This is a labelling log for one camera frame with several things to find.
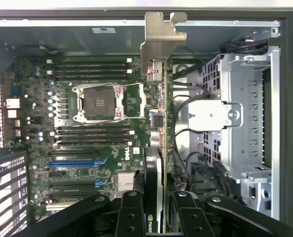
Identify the silver chipset heat sink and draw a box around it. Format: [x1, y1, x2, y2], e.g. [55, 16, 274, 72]
[117, 172, 135, 186]

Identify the green motherboard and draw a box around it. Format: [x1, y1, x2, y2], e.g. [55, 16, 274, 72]
[3, 55, 177, 215]

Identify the white expansion slot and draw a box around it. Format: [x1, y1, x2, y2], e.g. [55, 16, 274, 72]
[45, 202, 88, 212]

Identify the blue expansion slot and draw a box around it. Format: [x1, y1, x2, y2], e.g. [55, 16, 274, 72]
[48, 160, 99, 168]

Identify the CPU socket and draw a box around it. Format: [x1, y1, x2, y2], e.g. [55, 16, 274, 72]
[72, 83, 127, 122]

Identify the metal socket cover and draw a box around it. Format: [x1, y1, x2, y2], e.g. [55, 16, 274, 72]
[125, 83, 147, 119]

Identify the metal disk bay cage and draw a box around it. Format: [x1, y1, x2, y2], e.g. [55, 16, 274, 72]
[185, 48, 282, 220]

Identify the open black PC case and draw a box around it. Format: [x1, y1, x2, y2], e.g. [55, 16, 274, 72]
[0, 8, 293, 237]

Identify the black power wire bundle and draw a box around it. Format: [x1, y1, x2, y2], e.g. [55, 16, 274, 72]
[185, 158, 238, 200]

